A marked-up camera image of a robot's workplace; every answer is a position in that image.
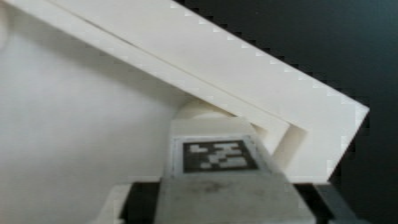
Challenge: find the white leg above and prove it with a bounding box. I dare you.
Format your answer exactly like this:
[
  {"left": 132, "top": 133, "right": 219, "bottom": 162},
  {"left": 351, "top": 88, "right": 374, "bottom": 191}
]
[{"left": 155, "top": 100, "right": 317, "bottom": 224}]

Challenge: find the white square tabletop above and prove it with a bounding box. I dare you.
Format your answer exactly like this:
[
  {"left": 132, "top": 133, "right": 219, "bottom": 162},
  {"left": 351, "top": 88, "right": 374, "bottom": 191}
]
[{"left": 0, "top": 0, "right": 369, "bottom": 224}]

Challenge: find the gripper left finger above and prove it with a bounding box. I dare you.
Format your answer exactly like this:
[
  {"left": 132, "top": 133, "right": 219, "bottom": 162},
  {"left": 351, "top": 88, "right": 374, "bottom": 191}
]
[{"left": 88, "top": 184, "right": 132, "bottom": 224}]

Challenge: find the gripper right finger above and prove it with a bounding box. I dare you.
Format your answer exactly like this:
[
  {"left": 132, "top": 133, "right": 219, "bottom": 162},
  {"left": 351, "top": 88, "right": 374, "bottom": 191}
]
[{"left": 315, "top": 184, "right": 372, "bottom": 224}]

